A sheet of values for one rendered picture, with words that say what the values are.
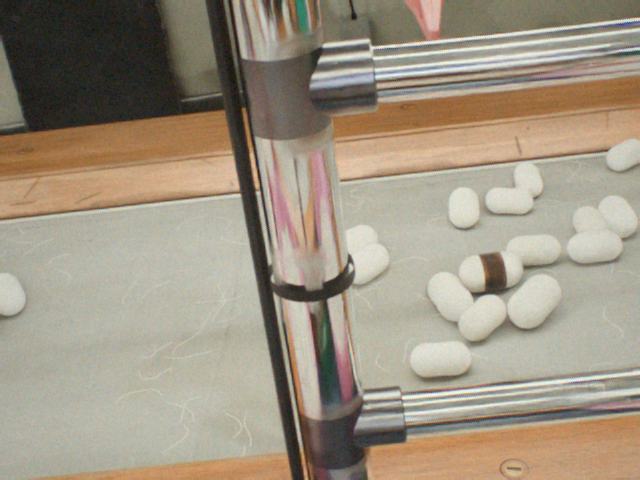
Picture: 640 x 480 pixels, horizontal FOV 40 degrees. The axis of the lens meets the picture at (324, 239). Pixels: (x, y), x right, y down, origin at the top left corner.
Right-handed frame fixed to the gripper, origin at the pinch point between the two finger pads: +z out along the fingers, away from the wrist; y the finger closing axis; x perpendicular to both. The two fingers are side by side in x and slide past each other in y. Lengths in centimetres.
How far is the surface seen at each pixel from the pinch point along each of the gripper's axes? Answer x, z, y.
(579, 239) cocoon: 1.2, 15.0, 7.2
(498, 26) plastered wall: 177, -113, 41
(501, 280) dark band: 0.1, 17.5, 2.1
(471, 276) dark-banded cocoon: -0.1, 17.1, 0.4
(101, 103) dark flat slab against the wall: 171, -96, -75
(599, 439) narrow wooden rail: -10.3, 28.0, 3.6
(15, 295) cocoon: 2.1, 15.2, -27.5
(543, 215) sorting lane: 6.6, 11.3, 6.5
